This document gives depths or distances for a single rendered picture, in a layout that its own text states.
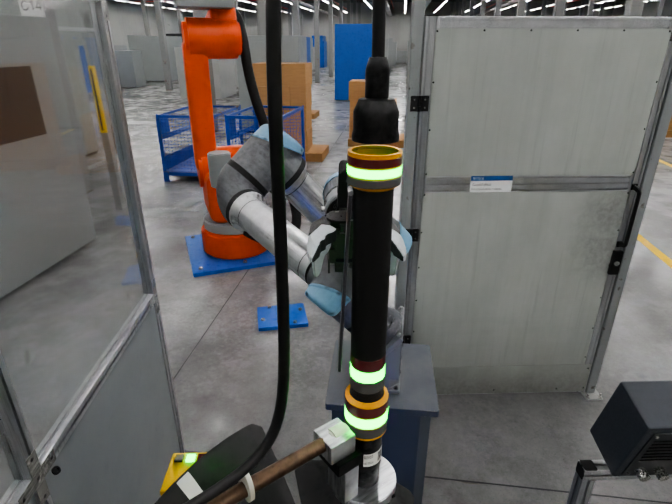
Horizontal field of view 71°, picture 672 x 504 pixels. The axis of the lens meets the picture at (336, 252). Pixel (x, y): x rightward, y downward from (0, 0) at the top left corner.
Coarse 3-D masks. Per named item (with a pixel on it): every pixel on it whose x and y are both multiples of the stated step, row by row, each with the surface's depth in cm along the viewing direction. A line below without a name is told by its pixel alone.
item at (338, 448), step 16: (320, 432) 46; (352, 432) 46; (336, 448) 44; (352, 448) 46; (336, 464) 45; (352, 464) 46; (384, 464) 53; (336, 480) 48; (352, 480) 48; (384, 480) 51; (336, 496) 50; (352, 496) 49; (368, 496) 49; (384, 496) 49
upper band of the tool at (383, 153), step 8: (352, 152) 36; (360, 152) 39; (368, 152) 39; (376, 152) 39; (384, 152) 39; (392, 152) 39; (400, 152) 36; (360, 168) 36; (392, 168) 36; (352, 176) 37
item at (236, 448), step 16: (240, 432) 60; (256, 432) 61; (224, 448) 57; (240, 448) 58; (256, 448) 60; (208, 464) 55; (224, 464) 56; (240, 464) 57; (176, 480) 53; (208, 480) 54; (176, 496) 52; (256, 496) 56; (272, 496) 57; (288, 496) 58
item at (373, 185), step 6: (348, 180) 37; (354, 180) 37; (360, 180) 36; (390, 180) 36; (396, 180) 37; (354, 186) 37; (360, 186) 36; (366, 186) 36; (372, 186) 36; (378, 186) 36; (384, 186) 36; (390, 186) 36; (396, 186) 37
